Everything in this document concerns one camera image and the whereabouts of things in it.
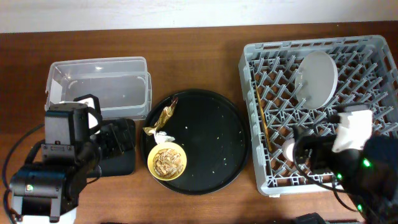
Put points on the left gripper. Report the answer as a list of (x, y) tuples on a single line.
[(116, 140)]

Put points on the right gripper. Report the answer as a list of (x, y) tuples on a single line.
[(306, 153)]

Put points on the pink cup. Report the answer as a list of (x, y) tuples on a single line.
[(287, 149)]

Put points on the white tissue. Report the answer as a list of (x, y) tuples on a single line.
[(162, 137)]

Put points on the yellow bowl with scraps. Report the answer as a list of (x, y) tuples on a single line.
[(167, 161)]

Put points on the gold foil wrapper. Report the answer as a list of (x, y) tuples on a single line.
[(165, 115)]

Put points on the wooden chopstick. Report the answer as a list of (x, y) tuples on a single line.
[(259, 100), (266, 131)]

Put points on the white round plate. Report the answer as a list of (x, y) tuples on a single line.
[(316, 80)]

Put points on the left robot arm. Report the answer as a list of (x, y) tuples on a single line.
[(79, 148)]

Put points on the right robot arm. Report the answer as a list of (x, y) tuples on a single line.
[(368, 176)]

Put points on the grey dishwasher rack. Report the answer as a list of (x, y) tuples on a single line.
[(366, 73)]

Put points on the black rectangular tray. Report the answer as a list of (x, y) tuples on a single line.
[(113, 165)]

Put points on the clear plastic storage bin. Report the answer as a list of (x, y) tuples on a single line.
[(123, 85)]

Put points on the round black serving tray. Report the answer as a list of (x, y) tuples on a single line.
[(214, 135)]

